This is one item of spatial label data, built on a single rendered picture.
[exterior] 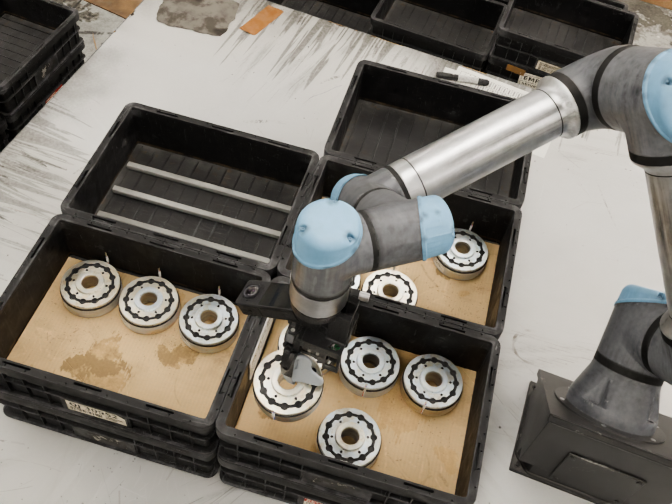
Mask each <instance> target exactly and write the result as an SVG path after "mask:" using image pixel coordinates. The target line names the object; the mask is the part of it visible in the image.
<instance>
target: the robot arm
mask: <svg viewBox="0 0 672 504"><path fill-rule="evenodd" d="M597 129H612V130H615V131H619V132H624V133H625V136H626V142H627V147H628V153H629V158H630V161H631V162H632V163H633V164H635V165H636V166H638V167H640V168H642V169H644V173H645V179H646V185H647V190H648V196H649V202H650V208H651V214H652V219H653V225H654V231H655V237H656V243H657V248H658V254H659V260H660V266H661V272H662V277H663V283H664V289H665V293H664V292H661V291H657V290H654V289H650V288H646V287H643V286H639V285H635V284H629V285H626V286H625V287H624V288H623V289H622V291H621V293H620V295H619V297H618V299H617V301H615V303H614V308H613V311H612V313H611V316H610V318H609V321H608V323H607V325H606V328H605V330H604V333H603V335H602V337H601V340H600V342H599V345H598V347H597V350H596V352H595V355H594V357H593V359H592V361H591V362H590V364H589V365H588V366H587V367H586V368H585V369H584V370H583V371H582V373H581V374H580V375H579V376H578V377H577V378H576V379H575V380H574V382H573V383H572V384H571V385H570V387H569V389H568V392H567V394H566V398H567V400H568V401H569V402H570V403H571V404H572V405H573V406H574V407H576V408H577V409H578V410H580V411H581V412H583V413H585V414H586V415H588V416H590V417H591V418H593V419H595V420H597V421H599V422H601V423H603V424H606V425H608V426H610V427H613V428H615V429H618V430H620V431H623V432H627V433H630V434H634V435H638V436H653V435H654V433H655V431H656V428H657V426H658V420H659V405H660V391H661V388H662V385H663V383H664V381H665V382H667V383H668V384H670V385H672V48H663V47H650V46H639V45H628V44H626V45H618V46H613V47H609V48H606V49H603V50H600V51H597V52H595V53H593V54H590V55H588V56H586V57H584V58H581V59H579V60H577V61H575V62H573V63H571V64H569V65H567V66H565V67H563V68H561V69H559V70H557V71H555V72H553V73H551V74H549V75H547V76H545V77H543V78H541V79H540V80H539V82H538V84H537V87H536V90H534V91H532V92H530V93H528V94H526V95H524V96H522V97H520V98H518V99H516V100H514V101H512V102H510V103H508V104H506V105H504V106H502V107H500V108H498V109H496V110H494V111H493V112H491V113H489V114H487V115H485V116H483V117H481V118H479V119H477V120H475V121H473V122H471V123H469V124H467V125H465V126H463V127H461V128H459V129H457V130H455V131H453V132H451V133H449V134H448V135H446V136H444V137H442V138H440V139H438V140H436V141H434V142H432V143H430V144H428V145H426V146H424V147H422V148H420V149H418V150H416V151H414V152H412V153H410V154H408V155H406V156H405V157H403V158H401V159H399V160H397V161H395V162H393V163H391V164H389V165H387V166H385V167H383V168H381V169H379V170H377V171H375V172H373V173H371V174H369V175H366V174H350V175H347V176H345V177H343V178H342V179H340V180H339V181H338V182H337V184H336V185H335V186H334V188H333V190H332V193H331V198H330V199H320V200H317V201H314V202H312V203H310V204H309V205H307V206H306V207H305V208H304V209H303V210H302V211H301V213H300V214H299V216H298V219H297V223H296V225H295V231H294V234H293V238H292V250H293V255H292V267H291V274H290V284H287V283H278V282H269V281H259V280H249V281H248V282H247V284H246V285H245V287H244V288H243V290H242V292H241V293H240V295H239V296H238V298H237V299H236V301H235V302H236V303H237V305H238V307H239V308H240V310H241V311H242V313H243V314H245V315H252V316H259V317H267V318H274V319H281V320H288V324H289V326H288V328H287V330H286V333H285V336H284V342H283V347H284V349H283V355H282V359H281V364H280V369H281V374H283V376H284V378H285V380H286V381H287V382H288V383H290V384H292V385H294V384H295V381H298V382H302V383H306V384H311V385H315V386H321V385H322V384H323V383H324V380H323V378H322V377H321V376H319V375H318V374H317V373H316V372H314V371H313V370H312V367H311V366H312V361H311V359H310V358H309V357H308V356H307V355H309V356H311V357H314V359H316V360H319V361H322V368H324V369H327V370H329V371H332V372H334V373H338V369H339V364H340V359H341V355H342V352H343V350H344V348H347V347H348V343H349V341H350V339H351V334H355V330H356V326H357V321H358V317H359V313H357V312H356V311H357V309H358V306H359V303H360V300H359V299H357V298H354V297H352V296H349V291H350V286H351V281H352V277H353V276H356V275H361V274H365V273H369V272H374V271H378V270H382V269H387V268H391V267H395V266H399V265H404V264H408V263H412V262H417V261H421V260H423V261H426V260H427V259H428V258H432V257H435V256H439V255H442V254H445V253H447V252H448V251H449V250H450V249H451V247H452V245H453V242H454V235H455V232H454V222H453V218H452V215H451V212H450V209H449V207H448V206H447V204H446V202H445V201H444V200H443V199H442V198H444V197H446V196H448V195H450V194H452V193H454V192H455V191H457V190H459V189H461V188H463V187H465V186H467V185H469V184H471V183H473V182H475V181H476V180H478V179H480V178H482V177H484V176H486V175H488V174H490V173H492V172H494V171H495V170H497V169H499V168H501V167H503V166H505V165H507V164H509V163H511V162H513V161H515V160H516V159H518V158H520V157H522V156H524V155H526V154H528V153H530V152H532V151H534V150H536V149H537V148H539V147H541V146H543V145H545V144H547V143H549V142H551V141H553V140H555V139H557V138H558V137H562V138H564V139H572V138H574V137H576V136H578V135H580V134H582V133H584V132H587V131H591V130H597ZM302 353H304V354H302ZM305 354H306V355H305ZM298 361H299V362H298ZM329 361H330V362H331V361H332V362H335V363H336V367H335V366H332V365H330V364H327V363H328V362H329Z"/></svg>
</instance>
